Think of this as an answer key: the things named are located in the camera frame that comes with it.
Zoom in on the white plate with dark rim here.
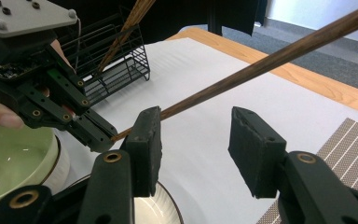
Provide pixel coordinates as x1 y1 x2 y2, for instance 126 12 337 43
69 174 185 224

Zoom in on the white bowl with brown rim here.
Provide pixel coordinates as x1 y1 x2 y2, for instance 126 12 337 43
41 136 73 195

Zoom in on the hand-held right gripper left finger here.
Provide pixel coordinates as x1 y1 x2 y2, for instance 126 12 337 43
77 105 163 224

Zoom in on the striped brown placemat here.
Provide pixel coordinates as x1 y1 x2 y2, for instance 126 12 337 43
255 117 358 224

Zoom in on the green bowl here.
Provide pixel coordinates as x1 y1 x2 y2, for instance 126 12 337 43
0 123 60 213

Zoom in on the black curtain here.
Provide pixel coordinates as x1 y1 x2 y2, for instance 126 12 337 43
48 0 269 45

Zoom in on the black wire basket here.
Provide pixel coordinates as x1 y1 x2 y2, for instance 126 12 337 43
55 6 152 106

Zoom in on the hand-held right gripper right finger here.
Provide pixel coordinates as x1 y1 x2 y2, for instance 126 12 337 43
227 105 358 224

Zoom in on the black stand with base plate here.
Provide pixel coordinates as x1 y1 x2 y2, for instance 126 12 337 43
207 0 224 35

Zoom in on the brown wooden chopstick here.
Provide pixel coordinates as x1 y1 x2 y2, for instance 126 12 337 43
101 0 157 71
111 1 358 144
96 0 148 75

